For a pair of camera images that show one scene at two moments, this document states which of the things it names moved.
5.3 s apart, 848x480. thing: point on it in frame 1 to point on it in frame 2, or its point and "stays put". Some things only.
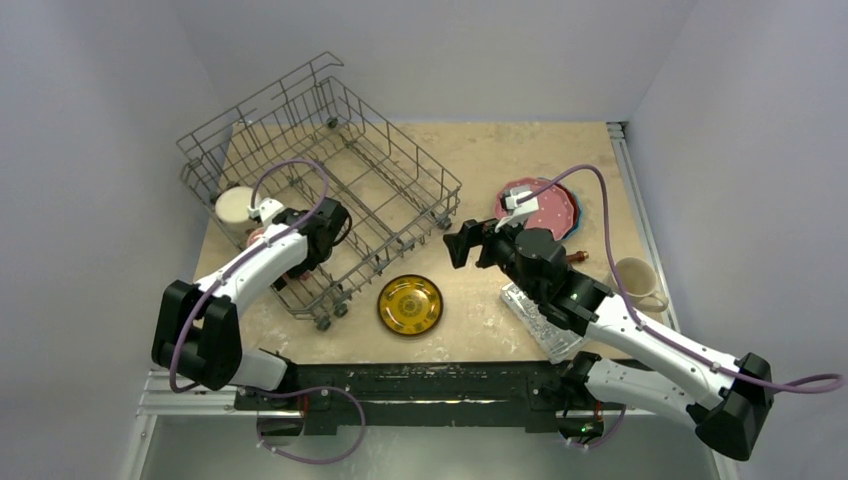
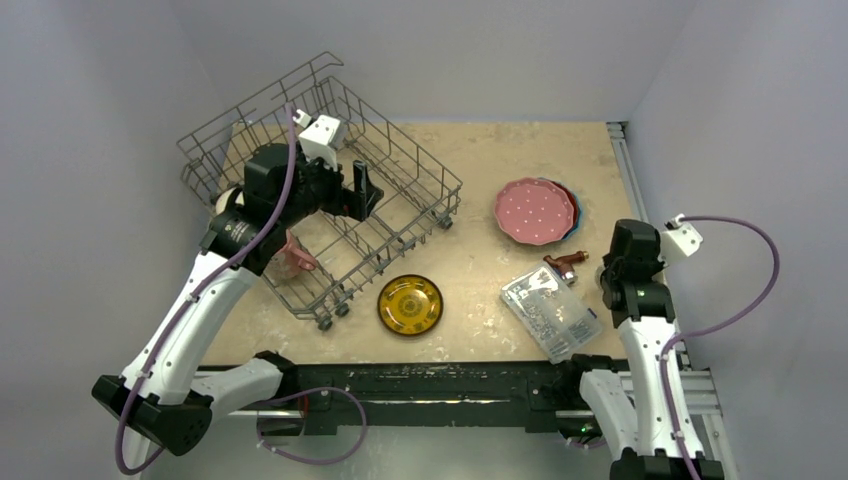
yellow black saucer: (410, 305) stays put
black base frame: (450, 394) stays put
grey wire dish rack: (304, 138) stays put
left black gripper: (299, 271) to (355, 203)
